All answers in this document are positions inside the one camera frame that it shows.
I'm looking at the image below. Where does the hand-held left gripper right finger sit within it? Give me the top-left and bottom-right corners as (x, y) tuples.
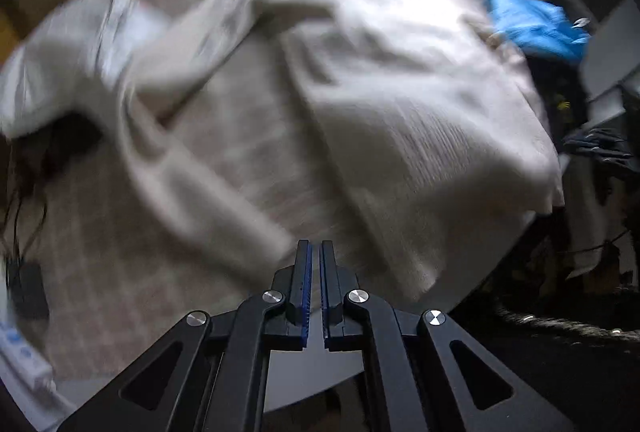
(321, 240), (576, 432)

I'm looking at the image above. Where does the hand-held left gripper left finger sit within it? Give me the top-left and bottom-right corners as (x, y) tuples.
(57, 240), (312, 432)

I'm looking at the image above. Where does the cream knit sweater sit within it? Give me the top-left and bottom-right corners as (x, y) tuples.
(115, 0), (566, 307)

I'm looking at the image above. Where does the plaid bed sheet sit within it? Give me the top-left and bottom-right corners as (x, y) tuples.
(10, 0), (526, 413)

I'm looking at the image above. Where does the black power adapter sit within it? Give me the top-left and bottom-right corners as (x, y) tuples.
(7, 262), (48, 320)

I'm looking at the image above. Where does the white power strip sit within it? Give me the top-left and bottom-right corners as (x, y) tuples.
(0, 302), (56, 393)

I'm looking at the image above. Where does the blue cloth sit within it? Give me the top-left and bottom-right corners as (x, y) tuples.
(482, 0), (591, 62)

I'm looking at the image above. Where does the white garment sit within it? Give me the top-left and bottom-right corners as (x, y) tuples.
(0, 0), (166, 137)

